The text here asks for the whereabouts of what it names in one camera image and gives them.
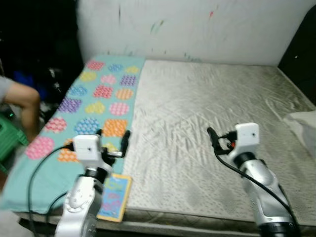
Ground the white quilted mattress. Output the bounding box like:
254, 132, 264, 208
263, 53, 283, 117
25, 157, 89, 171
14, 59, 316, 234

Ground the teal mat with colourful shapes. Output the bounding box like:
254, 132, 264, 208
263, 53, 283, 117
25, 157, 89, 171
2, 55, 147, 214

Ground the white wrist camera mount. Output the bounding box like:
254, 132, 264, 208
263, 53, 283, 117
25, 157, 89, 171
72, 134, 104, 164
234, 123, 260, 156

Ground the blue bag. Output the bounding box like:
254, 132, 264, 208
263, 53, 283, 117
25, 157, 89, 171
14, 71, 38, 88

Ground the blue yellow-edged children's book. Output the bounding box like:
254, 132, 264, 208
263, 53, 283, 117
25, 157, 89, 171
97, 172, 133, 223

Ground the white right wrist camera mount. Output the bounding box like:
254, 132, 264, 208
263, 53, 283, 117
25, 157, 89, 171
234, 123, 260, 156

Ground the dark tufted headboard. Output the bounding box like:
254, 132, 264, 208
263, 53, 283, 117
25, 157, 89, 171
277, 4, 316, 103

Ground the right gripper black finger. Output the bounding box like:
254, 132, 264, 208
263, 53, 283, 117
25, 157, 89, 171
206, 127, 221, 155

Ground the green plastic stool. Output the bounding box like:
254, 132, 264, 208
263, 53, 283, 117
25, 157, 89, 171
0, 111, 28, 172

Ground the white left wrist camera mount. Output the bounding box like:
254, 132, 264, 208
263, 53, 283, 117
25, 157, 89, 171
72, 134, 104, 164

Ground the person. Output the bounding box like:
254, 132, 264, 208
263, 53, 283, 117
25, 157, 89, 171
0, 76, 41, 142

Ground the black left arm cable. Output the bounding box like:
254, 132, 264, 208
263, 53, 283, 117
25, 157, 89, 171
26, 142, 76, 237

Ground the white pillow with tree print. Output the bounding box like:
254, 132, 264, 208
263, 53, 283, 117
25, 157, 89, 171
282, 111, 316, 155

